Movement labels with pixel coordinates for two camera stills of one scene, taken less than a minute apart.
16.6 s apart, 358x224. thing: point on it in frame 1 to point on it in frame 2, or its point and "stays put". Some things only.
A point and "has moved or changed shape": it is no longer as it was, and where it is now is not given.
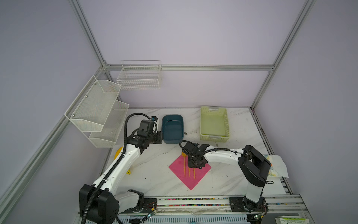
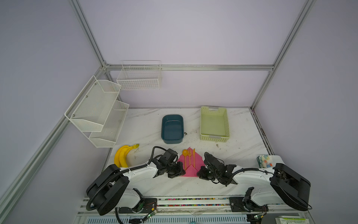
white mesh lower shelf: x=107 y=137 stays put
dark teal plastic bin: x=172 y=126 stays put
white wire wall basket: x=140 y=74 stays put
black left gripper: x=159 y=137 to x=180 y=171
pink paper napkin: x=177 y=167 has moved or changed shape
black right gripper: x=199 y=165 to x=202 y=174
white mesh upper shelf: x=90 y=109 stays put
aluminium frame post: x=307 y=7 stays put
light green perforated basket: x=214 y=126 stays put
